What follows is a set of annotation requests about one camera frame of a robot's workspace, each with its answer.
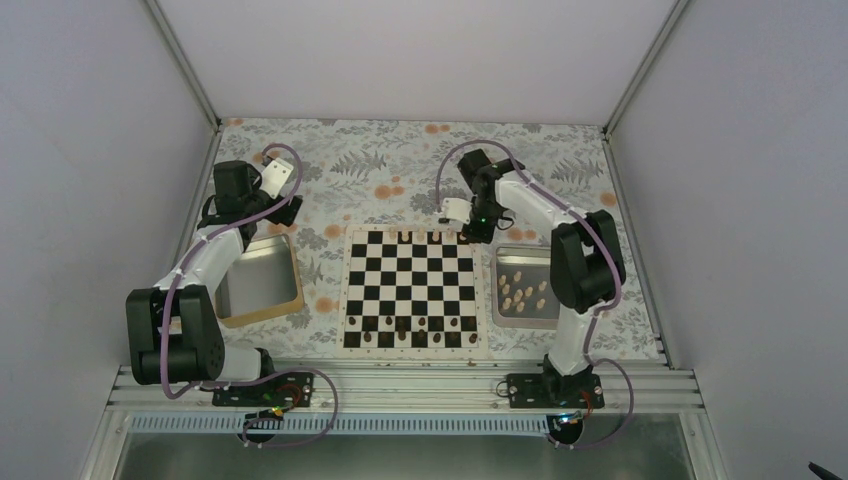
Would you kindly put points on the dark piece row one left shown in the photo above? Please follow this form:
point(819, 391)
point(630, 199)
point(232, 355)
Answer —
point(386, 340)

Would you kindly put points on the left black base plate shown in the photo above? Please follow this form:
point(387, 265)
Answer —
point(286, 391)

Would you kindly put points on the aluminium rail frame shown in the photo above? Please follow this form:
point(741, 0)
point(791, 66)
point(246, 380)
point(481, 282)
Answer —
point(458, 387)

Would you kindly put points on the metal tray with light pieces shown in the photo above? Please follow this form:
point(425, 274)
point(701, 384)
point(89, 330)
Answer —
point(522, 295)

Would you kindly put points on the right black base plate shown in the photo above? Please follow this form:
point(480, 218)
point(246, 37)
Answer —
point(549, 391)

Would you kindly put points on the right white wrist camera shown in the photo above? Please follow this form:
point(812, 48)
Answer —
point(455, 210)

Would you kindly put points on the empty metal tray wooden rim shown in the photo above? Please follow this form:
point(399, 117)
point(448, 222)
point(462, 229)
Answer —
point(264, 283)

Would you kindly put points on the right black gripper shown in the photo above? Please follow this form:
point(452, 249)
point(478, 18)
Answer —
point(485, 236)

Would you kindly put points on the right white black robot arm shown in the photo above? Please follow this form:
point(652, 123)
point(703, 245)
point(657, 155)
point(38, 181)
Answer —
point(586, 270)

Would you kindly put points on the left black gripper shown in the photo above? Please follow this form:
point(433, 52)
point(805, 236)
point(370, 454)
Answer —
point(278, 216)

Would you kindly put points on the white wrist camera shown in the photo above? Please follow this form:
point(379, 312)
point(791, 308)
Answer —
point(274, 176)
point(455, 210)

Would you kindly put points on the black white chessboard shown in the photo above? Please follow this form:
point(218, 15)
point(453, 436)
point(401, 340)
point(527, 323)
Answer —
point(383, 278)

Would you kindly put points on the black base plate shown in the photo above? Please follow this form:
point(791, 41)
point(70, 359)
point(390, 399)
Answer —
point(549, 391)
point(286, 391)

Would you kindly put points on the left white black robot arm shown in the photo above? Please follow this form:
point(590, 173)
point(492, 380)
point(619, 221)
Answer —
point(173, 329)

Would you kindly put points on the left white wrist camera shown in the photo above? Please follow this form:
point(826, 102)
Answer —
point(274, 176)

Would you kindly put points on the floral patterned table mat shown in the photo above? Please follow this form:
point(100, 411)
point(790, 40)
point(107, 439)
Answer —
point(360, 172)

